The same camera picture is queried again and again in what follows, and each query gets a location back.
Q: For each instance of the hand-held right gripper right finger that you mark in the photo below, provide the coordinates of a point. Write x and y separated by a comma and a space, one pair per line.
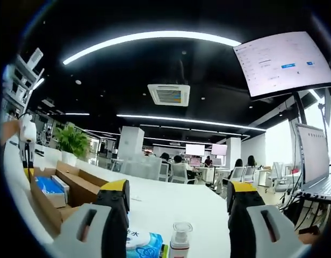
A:
243, 215

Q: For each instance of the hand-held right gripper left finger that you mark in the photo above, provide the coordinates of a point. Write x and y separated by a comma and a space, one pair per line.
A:
111, 215

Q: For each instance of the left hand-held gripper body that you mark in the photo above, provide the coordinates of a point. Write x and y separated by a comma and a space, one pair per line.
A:
28, 131

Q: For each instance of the blue soft tissue pack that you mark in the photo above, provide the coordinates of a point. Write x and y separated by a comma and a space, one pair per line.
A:
47, 185

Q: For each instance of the brown cardboard shoe box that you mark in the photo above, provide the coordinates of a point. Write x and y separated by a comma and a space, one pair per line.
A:
82, 188

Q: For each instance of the white barcode carton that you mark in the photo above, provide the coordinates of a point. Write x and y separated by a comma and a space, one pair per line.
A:
56, 200

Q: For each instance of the white spray bottle red label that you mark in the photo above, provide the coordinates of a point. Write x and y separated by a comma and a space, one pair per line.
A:
180, 247

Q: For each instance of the person's left hand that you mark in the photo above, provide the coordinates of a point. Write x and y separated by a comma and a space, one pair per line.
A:
9, 131

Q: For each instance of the white office chair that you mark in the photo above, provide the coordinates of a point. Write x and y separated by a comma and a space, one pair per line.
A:
238, 174
180, 173
252, 173

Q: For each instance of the green plant in white pot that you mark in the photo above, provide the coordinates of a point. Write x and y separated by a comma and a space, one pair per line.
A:
71, 142

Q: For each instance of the short ceiling light bar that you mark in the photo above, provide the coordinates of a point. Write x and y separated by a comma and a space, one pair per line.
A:
37, 84

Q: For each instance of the grey metal storage shelf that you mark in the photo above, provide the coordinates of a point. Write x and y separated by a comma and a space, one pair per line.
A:
20, 83

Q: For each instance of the grey desk partition panel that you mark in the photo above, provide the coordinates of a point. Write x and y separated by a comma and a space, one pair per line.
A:
141, 168

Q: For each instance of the open laptop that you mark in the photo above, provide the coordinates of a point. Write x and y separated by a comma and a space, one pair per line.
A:
313, 156

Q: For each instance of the long curved ceiling light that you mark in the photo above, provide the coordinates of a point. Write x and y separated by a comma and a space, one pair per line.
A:
154, 34
181, 119

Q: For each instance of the black monitor stand pole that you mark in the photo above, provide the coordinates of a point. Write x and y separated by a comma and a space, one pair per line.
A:
299, 107

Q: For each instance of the ceiling air conditioner vent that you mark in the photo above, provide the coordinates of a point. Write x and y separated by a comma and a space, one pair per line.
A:
168, 95

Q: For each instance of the large hanging monitor screen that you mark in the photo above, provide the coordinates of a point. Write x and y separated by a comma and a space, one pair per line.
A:
283, 61

